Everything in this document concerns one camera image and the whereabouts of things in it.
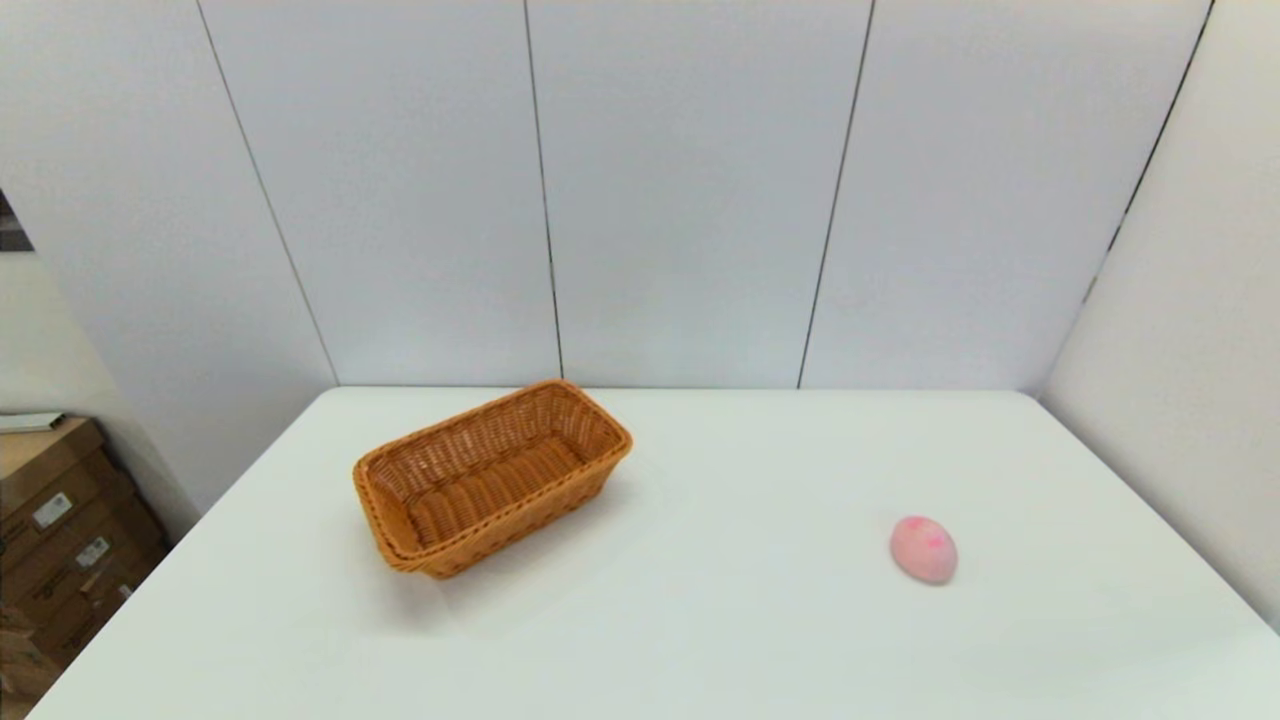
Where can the brown wicker basket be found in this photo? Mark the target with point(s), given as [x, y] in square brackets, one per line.
[470, 500]

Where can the pink peach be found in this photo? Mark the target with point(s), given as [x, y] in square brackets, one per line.
[923, 550]

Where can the cardboard box with white label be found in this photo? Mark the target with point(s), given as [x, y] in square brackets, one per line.
[95, 580]

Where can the cardboard box under white sheet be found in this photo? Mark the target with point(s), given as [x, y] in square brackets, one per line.
[40, 460]

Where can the white flat sheet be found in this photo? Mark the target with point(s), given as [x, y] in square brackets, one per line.
[28, 421]

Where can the low cardboard box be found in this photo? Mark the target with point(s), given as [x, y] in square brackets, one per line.
[40, 640]

